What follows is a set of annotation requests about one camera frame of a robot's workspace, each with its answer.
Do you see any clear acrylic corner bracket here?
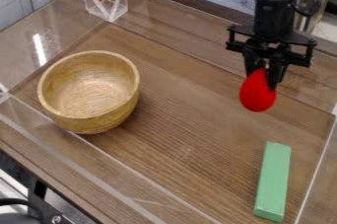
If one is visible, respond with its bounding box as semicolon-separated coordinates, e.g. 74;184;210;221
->
82;0;127;23

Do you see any metal table leg background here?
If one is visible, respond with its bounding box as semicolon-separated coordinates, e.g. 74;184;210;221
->
294;0;327;34

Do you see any wooden bowl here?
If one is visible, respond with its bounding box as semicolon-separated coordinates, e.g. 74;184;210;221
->
37;50;139;134

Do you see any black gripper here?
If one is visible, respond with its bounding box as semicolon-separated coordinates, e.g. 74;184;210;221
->
226;26;316;90

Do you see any red plush fruit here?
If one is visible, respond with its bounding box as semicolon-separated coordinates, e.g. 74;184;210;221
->
239;68;276;112

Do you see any green rectangular block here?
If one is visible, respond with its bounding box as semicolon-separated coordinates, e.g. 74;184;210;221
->
253;141;291;223

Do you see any black cable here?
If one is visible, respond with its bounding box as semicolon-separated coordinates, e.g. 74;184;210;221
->
0;197;33;216

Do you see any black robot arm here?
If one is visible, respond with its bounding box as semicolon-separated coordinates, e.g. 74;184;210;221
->
226;0;316;90

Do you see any black table frame bracket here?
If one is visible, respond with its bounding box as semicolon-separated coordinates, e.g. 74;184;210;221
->
27;180;74;224

